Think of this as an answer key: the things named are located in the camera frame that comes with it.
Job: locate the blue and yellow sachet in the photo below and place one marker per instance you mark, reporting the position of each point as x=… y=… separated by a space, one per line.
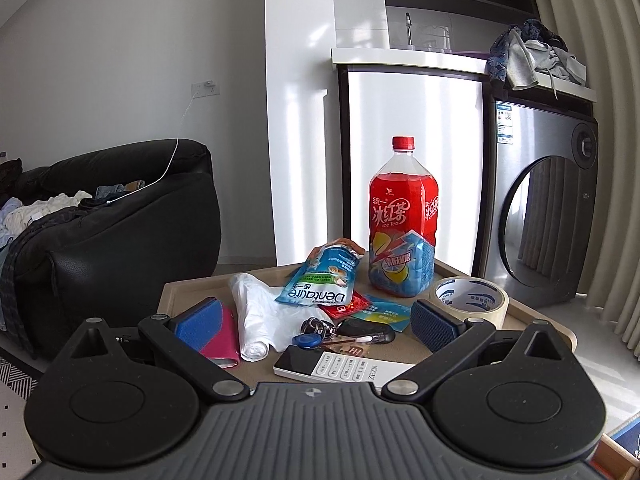
x=385 y=312

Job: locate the blue jeans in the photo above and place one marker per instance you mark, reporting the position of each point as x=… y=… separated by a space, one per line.
x=117 y=190

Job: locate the chrome faucet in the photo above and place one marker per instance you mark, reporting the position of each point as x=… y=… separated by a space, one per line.
x=409 y=30

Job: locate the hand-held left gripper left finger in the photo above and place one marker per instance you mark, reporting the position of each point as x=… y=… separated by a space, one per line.
x=197 y=327

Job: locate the white fridge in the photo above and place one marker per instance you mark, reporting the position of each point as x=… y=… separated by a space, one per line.
x=415 y=120

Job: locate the tall white cabinet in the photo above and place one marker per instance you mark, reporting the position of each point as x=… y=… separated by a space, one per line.
x=300 y=110

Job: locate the silver washing machine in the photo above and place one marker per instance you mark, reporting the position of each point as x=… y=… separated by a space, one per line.
x=530 y=135

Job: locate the white countertop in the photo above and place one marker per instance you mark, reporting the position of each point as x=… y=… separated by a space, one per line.
x=410 y=56

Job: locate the red iced tea bottle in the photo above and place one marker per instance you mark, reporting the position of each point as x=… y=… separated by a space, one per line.
x=400 y=210

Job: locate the pink wallet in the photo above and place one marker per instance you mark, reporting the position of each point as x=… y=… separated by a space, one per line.
x=225 y=342

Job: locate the black leather sofa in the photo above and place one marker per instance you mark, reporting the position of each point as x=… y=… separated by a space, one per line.
x=125 y=260

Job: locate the small brown tag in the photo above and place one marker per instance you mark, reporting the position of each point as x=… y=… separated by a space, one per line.
x=351 y=349

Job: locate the wooden drawer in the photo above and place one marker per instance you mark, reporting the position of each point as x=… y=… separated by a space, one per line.
x=612 y=455

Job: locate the beige curtain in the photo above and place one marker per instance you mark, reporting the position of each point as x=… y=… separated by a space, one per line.
x=615 y=135

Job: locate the white wall socket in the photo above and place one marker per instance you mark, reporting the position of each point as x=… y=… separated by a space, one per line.
x=205 y=89

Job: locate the blue dental floss pouch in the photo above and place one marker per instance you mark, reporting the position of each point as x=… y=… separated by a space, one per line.
x=320 y=280

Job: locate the red sachet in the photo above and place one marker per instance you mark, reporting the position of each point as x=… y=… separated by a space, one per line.
x=350 y=305

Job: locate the white plastic bag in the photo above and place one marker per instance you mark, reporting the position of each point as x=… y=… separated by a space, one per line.
x=260 y=320

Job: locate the pile of light clothes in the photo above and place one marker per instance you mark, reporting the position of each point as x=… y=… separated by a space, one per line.
x=30 y=217

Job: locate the white remote control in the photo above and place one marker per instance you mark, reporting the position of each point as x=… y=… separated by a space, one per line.
x=320 y=365

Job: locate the black car key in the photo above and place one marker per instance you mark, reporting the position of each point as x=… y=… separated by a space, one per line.
x=360 y=329

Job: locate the beige masking tape roll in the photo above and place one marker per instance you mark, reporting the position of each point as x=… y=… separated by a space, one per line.
x=495 y=306

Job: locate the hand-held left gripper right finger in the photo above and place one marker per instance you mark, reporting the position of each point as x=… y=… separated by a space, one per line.
x=435 y=327

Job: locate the heap of grey blue clothes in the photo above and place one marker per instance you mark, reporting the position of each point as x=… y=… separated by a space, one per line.
x=525 y=60

